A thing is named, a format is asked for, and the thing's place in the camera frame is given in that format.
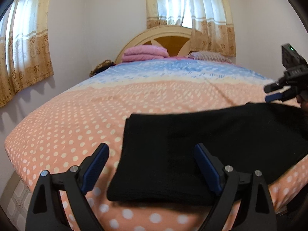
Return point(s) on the black pants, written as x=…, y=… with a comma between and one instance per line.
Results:
x=192, y=144

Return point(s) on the cream wooden headboard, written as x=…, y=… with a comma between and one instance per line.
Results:
x=146, y=37

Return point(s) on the polka dot bed sheet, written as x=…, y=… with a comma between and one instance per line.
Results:
x=84, y=115

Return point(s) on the narrow beige floral curtain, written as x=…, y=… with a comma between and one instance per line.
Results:
x=26, y=48

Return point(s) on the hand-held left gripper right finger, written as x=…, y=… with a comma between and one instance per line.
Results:
x=208, y=167

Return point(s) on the folded pink blanket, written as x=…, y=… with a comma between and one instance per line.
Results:
x=144, y=53

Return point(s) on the pale pink pillow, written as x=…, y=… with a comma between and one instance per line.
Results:
x=209, y=56

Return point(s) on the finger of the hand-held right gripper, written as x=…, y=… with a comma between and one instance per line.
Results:
x=276, y=86
x=273, y=98

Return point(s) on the brown woven object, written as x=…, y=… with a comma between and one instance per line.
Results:
x=101, y=68

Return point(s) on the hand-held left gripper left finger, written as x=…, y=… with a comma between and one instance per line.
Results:
x=94, y=167

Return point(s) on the wide beige floral curtain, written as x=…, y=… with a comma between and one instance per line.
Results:
x=207, y=16

